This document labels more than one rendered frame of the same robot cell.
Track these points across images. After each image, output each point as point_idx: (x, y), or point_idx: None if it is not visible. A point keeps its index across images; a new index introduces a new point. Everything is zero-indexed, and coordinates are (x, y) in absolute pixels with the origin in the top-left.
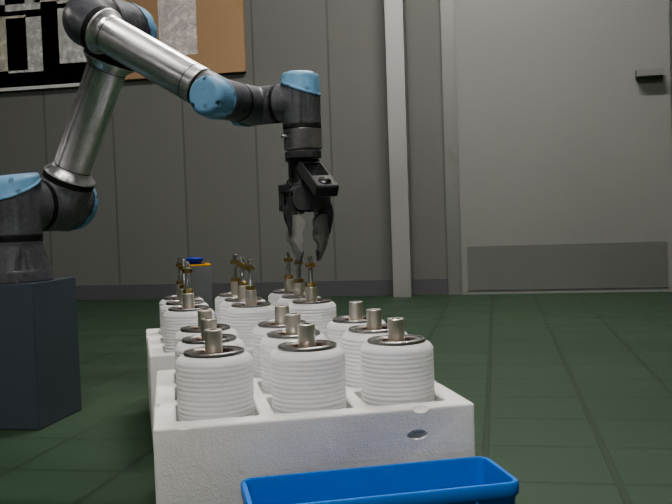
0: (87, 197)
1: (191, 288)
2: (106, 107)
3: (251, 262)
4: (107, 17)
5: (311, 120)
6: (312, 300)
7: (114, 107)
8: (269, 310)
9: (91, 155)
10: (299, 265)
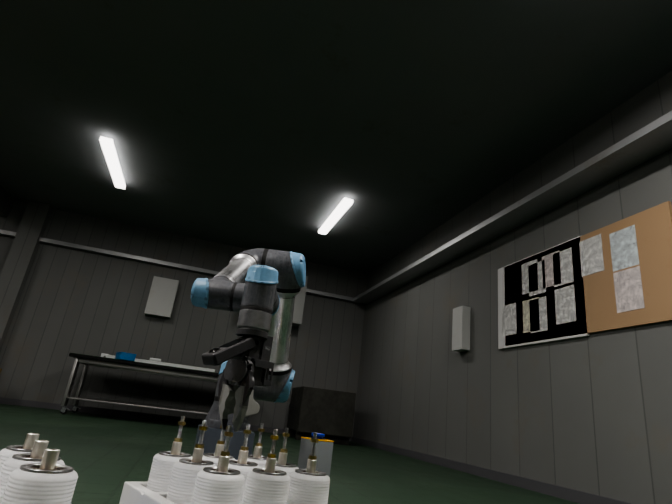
0: (275, 379)
1: (180, 438)
2: (276, 318)
3: (203, 423)
4: (236, 258)
5: (246, 303)
6: (217, 469)
7: (285, 318)
8: (185, 468)
9: (274, 350)
10: (272, 440)
